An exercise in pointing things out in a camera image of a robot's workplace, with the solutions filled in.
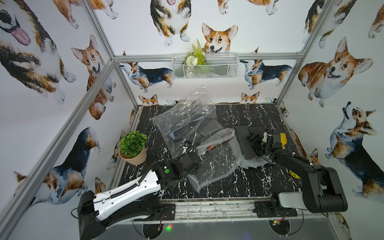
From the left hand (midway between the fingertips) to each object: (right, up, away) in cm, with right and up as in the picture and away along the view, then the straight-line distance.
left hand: (196, 159), depth 75 cm
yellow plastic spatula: (+58, +6, +25) cm, 64 cm away
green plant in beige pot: (-35, +5, +6) cm, 36 cm away
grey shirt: (+33, -4, +9) cm, 34 cm away
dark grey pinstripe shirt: (+29, +4, +12) cm, 32 cm away
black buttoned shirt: (+2, +16, +15) cm, 22 cm away
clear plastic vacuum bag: (+15, -1, +20) cm, 25 cm away
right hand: (+30, +8, +16) cm, 35 cm away
